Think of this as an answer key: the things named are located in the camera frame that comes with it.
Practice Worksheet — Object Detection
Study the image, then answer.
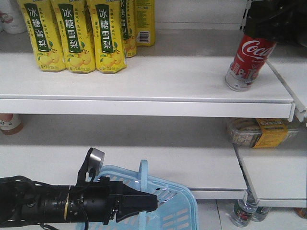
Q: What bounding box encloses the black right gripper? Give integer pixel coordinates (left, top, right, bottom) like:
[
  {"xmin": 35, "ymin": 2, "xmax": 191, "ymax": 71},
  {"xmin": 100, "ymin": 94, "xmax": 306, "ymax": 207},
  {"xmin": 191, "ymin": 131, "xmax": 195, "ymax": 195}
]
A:
[{"xmin": 243, "ymin": 0, "xmax": 307, "ymax": 47}]

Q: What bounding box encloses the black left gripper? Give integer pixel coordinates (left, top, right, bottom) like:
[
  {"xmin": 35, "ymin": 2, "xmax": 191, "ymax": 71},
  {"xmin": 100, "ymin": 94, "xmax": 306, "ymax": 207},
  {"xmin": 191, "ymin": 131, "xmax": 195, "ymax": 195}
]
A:
[{"xmin": 64, "ymin": 177, "xmax": 158, "ymax": 224}]

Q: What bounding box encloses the red Coca-Cola bottle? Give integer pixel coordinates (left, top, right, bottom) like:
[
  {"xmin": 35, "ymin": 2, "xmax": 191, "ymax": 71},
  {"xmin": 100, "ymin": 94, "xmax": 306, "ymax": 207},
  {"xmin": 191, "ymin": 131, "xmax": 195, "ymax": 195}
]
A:
[{"xmin": 224, "ymin": 34, "xmax": 276, "ymax": 92}]

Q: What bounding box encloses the light blue plastic basket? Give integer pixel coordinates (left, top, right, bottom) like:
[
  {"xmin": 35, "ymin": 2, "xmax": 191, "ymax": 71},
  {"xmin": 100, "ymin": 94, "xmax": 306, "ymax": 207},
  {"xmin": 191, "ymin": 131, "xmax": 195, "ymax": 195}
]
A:
[{"xmin": 89, "ymin": 160, "xmax": 199, "ymax": 230}]

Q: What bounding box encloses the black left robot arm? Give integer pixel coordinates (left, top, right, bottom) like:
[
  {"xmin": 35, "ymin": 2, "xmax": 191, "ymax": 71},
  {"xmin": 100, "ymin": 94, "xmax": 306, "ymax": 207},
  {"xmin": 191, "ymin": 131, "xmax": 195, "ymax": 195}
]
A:
[{"xmin": 0, "ymin": 176, "xmax": 158, "ymax": 228}]

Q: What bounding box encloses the white left shelf unit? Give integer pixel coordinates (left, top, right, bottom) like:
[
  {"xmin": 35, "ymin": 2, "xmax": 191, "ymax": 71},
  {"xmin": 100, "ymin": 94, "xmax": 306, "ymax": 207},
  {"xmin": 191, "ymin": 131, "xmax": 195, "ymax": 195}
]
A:
[{"xmin": 0, "ymin": 29, "xmax": 295, "ymax": 199}]

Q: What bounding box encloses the white shelf unit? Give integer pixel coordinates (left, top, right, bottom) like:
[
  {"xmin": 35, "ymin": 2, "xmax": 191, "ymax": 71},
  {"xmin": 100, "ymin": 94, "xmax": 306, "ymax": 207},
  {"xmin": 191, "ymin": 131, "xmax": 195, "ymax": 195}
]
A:
[
  {"xmin": 0, "ymin": 29, "xmax": 295, "ymax": 199},
  {"xmin": 235, "ymin": 45, "xmax": 307, "ymax": 207}
]

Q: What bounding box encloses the yellow label cookie tray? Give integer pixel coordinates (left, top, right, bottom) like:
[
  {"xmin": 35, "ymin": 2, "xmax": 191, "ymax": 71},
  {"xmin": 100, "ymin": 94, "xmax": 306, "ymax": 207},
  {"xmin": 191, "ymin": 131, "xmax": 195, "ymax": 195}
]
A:
[{"xmin": 226, "ymin": 118, "xmax": 300, "ymax": 148}]

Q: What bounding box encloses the clear water bottle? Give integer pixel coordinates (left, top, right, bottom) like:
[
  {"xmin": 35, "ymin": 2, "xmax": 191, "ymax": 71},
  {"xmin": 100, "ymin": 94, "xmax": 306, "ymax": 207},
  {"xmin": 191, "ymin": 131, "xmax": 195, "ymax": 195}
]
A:
[
  {"xmin": 252, "ymin": 207, "xmax": 271, "ymax": 222},
  {"xmin": 231, "ymin": 198, "xmax": 258, "ymax": 227}
]

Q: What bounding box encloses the clear water bottle behind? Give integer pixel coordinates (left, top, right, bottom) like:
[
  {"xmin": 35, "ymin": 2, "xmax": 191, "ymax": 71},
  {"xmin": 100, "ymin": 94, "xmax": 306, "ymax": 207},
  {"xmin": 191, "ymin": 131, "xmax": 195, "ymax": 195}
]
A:
[{"xmin": 252, "ymin": 207, "xmax": 271, "ymax": 222}]

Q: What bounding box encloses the orange juice bottle right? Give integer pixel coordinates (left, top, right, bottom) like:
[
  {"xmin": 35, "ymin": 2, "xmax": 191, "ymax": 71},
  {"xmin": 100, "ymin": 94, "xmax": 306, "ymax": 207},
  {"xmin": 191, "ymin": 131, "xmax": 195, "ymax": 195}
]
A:
[{"xmin": 0, "ymin": 114, "xmax": 23, "ymax": 135}]

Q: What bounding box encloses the white right shelf unit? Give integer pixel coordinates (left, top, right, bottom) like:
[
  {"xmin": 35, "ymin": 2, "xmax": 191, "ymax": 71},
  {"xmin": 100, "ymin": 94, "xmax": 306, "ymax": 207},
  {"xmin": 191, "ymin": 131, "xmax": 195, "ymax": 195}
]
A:
[{"xmin": 235, "ymin": 45, "xmax": 307, "ymax": 207}]

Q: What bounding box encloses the white peach drink bottle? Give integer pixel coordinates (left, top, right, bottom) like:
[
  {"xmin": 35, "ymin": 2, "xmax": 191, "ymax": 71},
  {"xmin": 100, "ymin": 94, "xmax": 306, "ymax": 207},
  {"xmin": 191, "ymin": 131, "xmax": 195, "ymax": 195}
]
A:
[{"xmin": 0, "ymin": 0, "xmax": 27, "ymax": 34}]

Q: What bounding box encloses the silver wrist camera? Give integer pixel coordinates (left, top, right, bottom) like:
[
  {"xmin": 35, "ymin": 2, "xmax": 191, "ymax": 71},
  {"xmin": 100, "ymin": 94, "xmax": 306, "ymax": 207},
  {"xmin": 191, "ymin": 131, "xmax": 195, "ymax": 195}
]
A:
[{"xmin": 76, "ymin": 148, "xmax": 105, "ymax": 186}]

